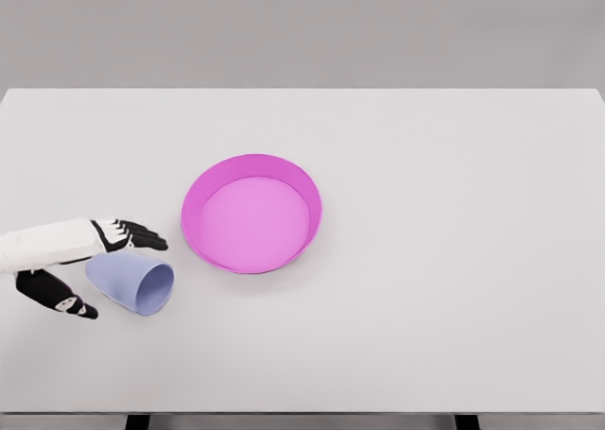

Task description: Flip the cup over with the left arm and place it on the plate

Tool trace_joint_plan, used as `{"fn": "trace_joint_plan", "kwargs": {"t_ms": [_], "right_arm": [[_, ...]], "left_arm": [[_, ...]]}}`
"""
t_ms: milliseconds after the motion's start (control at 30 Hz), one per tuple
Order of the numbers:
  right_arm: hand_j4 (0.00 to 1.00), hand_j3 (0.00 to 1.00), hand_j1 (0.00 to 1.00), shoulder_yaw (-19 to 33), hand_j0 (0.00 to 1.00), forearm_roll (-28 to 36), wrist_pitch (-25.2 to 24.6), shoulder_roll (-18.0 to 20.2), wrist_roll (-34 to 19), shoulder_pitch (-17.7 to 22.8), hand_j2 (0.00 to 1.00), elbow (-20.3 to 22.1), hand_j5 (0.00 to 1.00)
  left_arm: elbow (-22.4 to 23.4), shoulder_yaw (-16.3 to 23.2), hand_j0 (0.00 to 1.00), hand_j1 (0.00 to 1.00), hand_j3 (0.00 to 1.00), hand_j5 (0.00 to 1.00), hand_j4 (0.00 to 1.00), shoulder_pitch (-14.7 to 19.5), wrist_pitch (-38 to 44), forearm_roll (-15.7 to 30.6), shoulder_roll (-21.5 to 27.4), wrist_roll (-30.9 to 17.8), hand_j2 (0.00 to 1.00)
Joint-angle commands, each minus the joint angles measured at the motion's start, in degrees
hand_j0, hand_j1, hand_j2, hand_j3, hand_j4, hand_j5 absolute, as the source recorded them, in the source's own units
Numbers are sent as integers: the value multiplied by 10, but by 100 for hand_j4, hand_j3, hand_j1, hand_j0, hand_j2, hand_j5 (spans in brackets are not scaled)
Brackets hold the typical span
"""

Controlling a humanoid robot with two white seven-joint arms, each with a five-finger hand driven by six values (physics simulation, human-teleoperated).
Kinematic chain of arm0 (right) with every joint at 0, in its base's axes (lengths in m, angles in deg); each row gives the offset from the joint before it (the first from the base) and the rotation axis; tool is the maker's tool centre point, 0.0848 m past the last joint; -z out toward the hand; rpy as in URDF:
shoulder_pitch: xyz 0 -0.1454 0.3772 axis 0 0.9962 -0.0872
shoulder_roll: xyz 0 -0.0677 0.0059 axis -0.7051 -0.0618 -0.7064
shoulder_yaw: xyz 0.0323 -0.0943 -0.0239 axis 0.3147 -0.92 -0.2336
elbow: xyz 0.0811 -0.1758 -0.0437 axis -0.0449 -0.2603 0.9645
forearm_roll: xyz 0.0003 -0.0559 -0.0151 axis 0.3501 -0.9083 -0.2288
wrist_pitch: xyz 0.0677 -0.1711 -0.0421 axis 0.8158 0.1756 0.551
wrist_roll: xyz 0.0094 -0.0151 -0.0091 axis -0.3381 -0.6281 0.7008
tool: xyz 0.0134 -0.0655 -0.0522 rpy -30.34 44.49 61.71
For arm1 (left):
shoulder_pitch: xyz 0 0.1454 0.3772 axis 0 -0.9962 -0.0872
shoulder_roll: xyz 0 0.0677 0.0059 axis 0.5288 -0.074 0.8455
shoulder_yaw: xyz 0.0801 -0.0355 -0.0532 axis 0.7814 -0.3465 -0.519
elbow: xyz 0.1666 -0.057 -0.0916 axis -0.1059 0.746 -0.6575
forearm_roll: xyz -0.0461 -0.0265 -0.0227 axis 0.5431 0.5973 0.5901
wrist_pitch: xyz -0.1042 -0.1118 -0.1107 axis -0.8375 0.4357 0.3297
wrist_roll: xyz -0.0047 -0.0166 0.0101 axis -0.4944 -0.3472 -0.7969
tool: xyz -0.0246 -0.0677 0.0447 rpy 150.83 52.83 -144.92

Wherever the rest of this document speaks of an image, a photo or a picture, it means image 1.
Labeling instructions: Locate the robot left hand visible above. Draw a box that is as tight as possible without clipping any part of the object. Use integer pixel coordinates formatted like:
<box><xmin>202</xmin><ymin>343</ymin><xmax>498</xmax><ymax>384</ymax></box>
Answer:
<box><xmin>0</xmin><ymin>218</ymin><xmax>169</xmax><ymax>321</ymax></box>

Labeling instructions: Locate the lavender blue cup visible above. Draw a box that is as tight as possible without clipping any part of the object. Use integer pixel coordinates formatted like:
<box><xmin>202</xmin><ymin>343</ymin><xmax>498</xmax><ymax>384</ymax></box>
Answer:
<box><xmin>84</xmin><ymin>252</ymin><xmax>175</xmax><ymax>318</ymax></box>

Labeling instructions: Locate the pink round plate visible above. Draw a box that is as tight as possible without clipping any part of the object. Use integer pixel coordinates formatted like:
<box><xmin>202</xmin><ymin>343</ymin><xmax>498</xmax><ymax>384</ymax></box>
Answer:
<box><xmin>181</xmin><ymin>153</ymin><xmax>323</xmax><ymax>275</ymax></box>

